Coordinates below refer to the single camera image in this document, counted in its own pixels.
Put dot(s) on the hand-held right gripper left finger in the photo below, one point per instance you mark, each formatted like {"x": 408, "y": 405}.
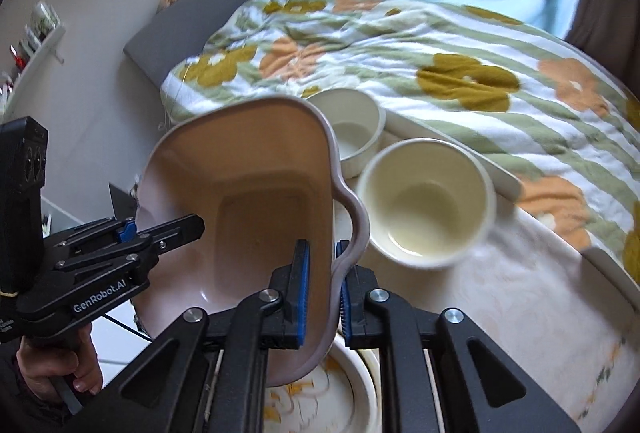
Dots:
{"x": 301, "y": 303}

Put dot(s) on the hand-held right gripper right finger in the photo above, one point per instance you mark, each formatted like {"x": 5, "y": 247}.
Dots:
{"x": 345, "y": 318}

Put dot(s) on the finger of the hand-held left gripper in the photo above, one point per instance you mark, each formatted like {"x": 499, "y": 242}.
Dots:
{"x": 180, "y": 230}
{"x": 127, "y": 232}

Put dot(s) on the bear print white plate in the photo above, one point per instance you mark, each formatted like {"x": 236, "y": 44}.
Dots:
{"x": 310, "y": 403}

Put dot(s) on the person's left hand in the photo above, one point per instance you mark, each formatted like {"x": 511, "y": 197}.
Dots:
{"x": 45, "y": 363}

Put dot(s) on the cream deep bowl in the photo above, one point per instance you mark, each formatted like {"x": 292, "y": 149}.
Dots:
{"x": 425, "y": 208}

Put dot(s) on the green printed box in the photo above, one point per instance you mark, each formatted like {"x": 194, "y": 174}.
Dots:
{"x": 44, "y": 20}

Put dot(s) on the white round bowl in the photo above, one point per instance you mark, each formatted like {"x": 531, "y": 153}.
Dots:
{"x": 350, "y": 133}

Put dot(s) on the grey headboard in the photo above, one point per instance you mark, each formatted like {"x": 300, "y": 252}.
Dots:
{"x": 210, "y": 13}

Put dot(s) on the floral striped blanket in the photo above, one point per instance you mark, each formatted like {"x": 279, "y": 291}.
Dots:
{"x": 400, "y": 58}

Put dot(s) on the white wall shelf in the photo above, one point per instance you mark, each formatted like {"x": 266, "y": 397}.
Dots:
{"x": 45, "y": 44}

